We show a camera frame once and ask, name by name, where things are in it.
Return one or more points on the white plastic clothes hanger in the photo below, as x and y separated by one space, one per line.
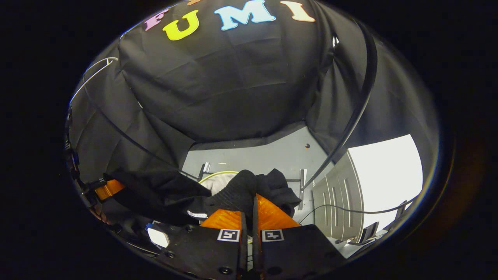
93 74

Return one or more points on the white mesh laundry hamper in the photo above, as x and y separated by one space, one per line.
218 181

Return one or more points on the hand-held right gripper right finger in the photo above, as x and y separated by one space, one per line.
295 251

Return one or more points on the black knit jacket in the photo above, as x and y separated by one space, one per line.
163 194

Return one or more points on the grey ribbed cabinet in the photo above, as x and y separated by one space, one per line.
342 198

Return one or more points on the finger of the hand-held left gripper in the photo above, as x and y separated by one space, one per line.
109 189

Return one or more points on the black backdrop cloth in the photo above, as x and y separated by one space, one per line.
233 85

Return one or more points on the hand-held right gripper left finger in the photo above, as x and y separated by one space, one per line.
202 252

